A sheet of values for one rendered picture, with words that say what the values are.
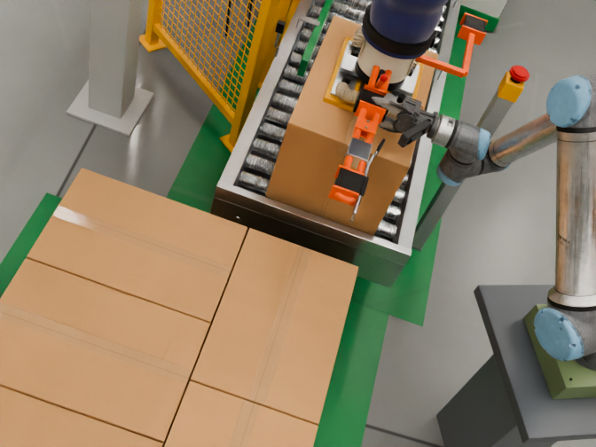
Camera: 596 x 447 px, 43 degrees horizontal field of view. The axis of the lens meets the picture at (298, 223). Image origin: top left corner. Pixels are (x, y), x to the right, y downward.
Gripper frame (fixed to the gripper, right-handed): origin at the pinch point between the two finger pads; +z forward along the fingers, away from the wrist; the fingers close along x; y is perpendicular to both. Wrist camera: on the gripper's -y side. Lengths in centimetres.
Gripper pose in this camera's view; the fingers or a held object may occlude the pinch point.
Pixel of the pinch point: (371, 109)
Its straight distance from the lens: 230.8
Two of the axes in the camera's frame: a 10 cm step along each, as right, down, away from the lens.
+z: -9.4, -3.4, -0.2
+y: 2.5, -7.3, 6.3
